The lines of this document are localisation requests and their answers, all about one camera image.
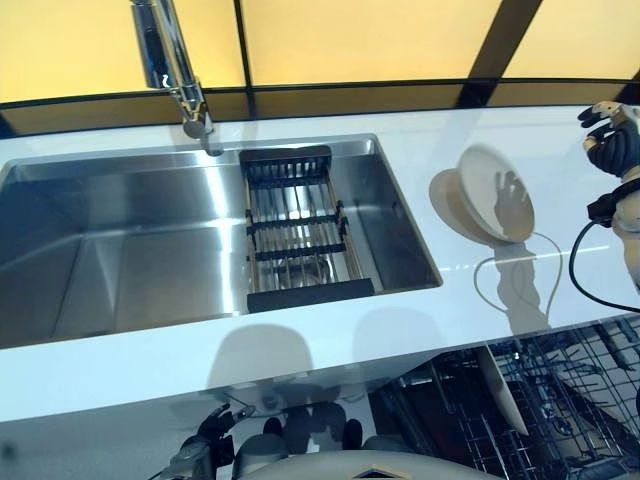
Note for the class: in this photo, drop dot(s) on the stainless steel sink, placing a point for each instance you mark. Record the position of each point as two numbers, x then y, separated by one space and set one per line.
125 240

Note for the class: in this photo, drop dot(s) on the robot right leg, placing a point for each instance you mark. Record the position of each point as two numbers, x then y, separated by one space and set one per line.
367 442

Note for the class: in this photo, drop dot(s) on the beige round plate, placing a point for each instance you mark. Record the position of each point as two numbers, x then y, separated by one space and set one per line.
490 195
505 395

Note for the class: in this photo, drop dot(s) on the beige robot torso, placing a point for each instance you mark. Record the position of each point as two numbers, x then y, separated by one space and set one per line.
360 467

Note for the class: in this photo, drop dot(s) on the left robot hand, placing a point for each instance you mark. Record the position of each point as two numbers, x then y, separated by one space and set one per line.
217 425

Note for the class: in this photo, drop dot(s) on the robot left leg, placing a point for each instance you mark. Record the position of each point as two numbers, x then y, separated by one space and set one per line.
260 445

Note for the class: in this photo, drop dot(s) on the black sink dish rack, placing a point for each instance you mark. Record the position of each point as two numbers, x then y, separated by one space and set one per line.
300 295

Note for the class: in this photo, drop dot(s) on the robot leg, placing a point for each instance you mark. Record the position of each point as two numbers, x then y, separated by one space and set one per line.
367 442
260 445

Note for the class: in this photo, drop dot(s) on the open dishwasher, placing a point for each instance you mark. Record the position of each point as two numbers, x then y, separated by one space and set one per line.
425 425

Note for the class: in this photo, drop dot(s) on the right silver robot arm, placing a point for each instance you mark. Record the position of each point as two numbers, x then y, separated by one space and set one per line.
627 220

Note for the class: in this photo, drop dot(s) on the chrome kitchen faucet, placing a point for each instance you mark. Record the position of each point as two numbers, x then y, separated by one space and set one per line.
165 45

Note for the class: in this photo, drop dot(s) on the black window frame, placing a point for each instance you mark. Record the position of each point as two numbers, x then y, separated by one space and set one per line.
245 45

